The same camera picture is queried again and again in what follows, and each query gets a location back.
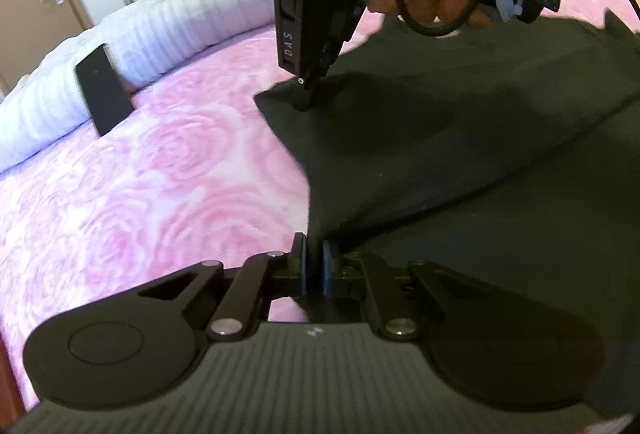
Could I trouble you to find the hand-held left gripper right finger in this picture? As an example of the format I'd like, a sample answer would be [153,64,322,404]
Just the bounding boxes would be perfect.
[321,240,506,342]

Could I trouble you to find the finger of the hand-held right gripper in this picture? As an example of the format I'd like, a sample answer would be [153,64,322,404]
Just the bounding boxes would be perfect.
[291,41,335,113]

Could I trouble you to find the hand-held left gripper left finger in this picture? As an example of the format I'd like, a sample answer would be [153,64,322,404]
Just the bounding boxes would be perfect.
[120,233,308,342]

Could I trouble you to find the dark sweatshirt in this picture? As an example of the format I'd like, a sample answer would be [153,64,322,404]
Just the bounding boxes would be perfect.
[254,6,640,420]

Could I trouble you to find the pink floral bed sheet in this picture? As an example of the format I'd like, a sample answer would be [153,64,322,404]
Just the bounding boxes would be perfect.
[0,0,640,340]

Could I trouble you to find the white ribbed quilt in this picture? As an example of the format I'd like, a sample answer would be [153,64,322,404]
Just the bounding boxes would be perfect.
[0,0,311,172]

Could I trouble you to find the black flat rectangular object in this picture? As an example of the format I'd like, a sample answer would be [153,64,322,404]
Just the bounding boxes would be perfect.
[75,44,133,138]

